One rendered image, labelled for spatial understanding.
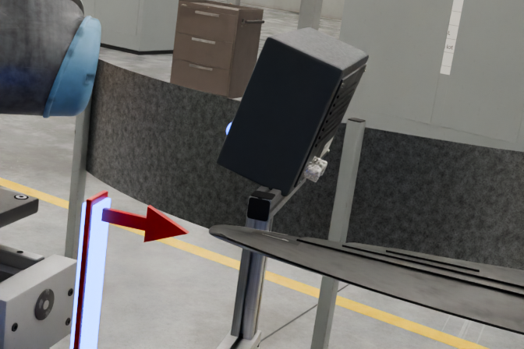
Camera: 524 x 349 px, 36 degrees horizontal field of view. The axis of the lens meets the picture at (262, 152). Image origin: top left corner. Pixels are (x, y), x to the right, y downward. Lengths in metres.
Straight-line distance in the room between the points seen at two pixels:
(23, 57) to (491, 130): 5.88
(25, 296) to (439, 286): 0.52
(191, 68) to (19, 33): 6.47
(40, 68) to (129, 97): 1.74
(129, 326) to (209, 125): 0.97
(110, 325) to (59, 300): 2.12
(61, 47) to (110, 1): 9.49
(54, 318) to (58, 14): 0.33
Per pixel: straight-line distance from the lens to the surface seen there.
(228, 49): 7.15
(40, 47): 0.91
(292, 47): 1.06
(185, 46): 7.38
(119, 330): 3.03
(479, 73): 6.61
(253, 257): 1.08
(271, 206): 1.05
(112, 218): 0.53
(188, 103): 2.44
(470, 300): 0.44
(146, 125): 2.58
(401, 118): 6.85
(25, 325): 0.89
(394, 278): 0.44
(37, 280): 0.90
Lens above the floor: 1.35
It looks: 13 degrees down
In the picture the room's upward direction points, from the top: 8 degrees clockwise
